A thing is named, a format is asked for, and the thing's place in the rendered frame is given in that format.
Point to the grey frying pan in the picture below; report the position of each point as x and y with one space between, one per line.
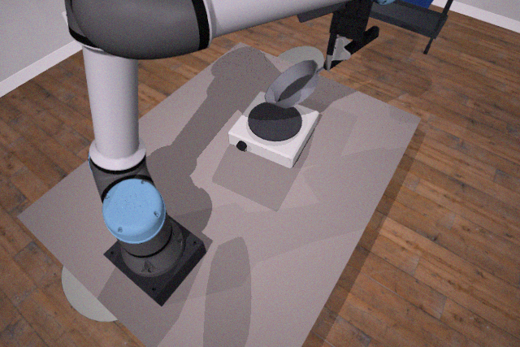
301 79

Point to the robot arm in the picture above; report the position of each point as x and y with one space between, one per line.
134 210

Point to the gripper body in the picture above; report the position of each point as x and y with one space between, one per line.
352 19

